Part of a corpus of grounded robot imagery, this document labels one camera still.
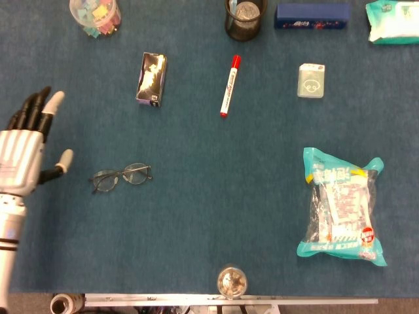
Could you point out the silver steel wool ball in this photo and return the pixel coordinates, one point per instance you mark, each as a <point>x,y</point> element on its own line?
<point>248,10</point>

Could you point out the teal clear snack bag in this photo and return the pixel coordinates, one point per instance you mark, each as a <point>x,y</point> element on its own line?
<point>343,209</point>

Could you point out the black staple box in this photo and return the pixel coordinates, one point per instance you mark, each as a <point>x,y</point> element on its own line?
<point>151,81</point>

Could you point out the red white marker pen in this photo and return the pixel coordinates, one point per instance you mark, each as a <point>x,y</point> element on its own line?
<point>230,86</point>

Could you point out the light blue pen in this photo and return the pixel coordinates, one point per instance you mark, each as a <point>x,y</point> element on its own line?
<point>232,6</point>

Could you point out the green white wet wipes pack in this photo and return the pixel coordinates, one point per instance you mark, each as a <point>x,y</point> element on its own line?
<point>393,23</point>

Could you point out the aluminium rail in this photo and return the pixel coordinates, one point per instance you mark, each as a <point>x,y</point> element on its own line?
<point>163,299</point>

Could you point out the clear jar of binder clips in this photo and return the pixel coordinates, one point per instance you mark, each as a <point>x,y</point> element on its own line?
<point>95,16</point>

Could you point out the black mesh pen holder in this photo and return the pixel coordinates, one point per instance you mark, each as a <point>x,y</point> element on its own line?
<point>244,31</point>

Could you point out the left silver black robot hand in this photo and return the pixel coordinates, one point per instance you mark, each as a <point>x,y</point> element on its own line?
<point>19,160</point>

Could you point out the cardboard tape roll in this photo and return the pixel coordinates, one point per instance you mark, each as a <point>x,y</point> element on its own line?
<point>65,304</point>

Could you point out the round metal tin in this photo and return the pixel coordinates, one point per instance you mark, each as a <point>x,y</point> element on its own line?
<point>232,283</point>

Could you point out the small grey-green tissue pack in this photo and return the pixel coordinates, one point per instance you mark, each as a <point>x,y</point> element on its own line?
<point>311,81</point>

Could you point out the dark blue rectangular box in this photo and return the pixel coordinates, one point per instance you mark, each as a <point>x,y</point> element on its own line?
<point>311,14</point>

